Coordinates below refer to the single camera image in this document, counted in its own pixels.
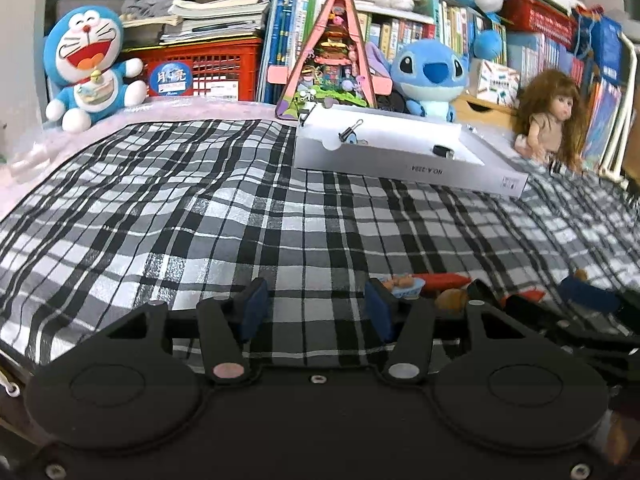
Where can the brown-haired baby doll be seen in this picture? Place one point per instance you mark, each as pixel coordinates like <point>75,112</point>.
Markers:
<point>547,120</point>

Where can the white shallow cardboard box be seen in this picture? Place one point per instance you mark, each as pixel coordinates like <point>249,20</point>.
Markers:
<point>400,135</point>

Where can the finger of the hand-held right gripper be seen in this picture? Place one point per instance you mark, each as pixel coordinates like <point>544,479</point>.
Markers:
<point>560,325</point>
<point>590,294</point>

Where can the blue toy basket with bread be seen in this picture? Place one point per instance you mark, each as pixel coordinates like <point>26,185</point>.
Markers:
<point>404,286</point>

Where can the row of upright books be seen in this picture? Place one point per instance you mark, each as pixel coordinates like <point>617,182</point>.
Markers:
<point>395,35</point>

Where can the pink triangular miniature house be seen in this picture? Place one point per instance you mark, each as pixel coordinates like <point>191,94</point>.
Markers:
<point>332,60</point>

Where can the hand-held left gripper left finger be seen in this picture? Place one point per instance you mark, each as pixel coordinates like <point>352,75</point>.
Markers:
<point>252,310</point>

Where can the small blue toy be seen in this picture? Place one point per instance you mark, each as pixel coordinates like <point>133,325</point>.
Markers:
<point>361,142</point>

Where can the grey cloth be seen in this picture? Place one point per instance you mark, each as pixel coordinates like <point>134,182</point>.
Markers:
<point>147,2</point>

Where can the wooden drawer box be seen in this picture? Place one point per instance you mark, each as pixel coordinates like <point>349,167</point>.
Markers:
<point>480,107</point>

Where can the red plastic basket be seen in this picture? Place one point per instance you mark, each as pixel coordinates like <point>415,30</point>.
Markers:
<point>540,20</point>

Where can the blue robot cat plush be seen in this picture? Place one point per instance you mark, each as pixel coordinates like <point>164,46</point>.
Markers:
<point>85,60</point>

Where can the stack of books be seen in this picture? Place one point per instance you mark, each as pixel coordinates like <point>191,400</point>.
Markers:
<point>220,10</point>

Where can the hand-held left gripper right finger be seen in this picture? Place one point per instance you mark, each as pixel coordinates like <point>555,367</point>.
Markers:
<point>377,310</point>

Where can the blue alien plush toy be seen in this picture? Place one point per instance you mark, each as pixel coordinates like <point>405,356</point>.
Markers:
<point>430,67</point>

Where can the brown toy nut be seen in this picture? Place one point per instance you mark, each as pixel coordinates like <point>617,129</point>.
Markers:
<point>451,300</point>

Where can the row of blue-spined books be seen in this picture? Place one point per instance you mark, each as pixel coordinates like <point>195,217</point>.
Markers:
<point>545,55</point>

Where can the black white plaid blanket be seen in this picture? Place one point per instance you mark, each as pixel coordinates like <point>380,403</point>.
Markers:
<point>200,220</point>

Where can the small red toy pepper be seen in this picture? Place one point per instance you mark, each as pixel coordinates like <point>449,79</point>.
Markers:
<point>522,296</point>

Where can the red plastic crate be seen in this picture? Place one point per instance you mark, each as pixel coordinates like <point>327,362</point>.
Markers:
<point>220,65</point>

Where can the red toy chili pepper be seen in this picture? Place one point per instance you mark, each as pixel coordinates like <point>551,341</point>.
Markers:
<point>445,281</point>

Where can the blue bag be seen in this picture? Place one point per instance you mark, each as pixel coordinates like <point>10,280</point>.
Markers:
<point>600,40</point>

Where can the white printed carton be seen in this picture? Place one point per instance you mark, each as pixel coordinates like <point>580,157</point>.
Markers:
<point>495,82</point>

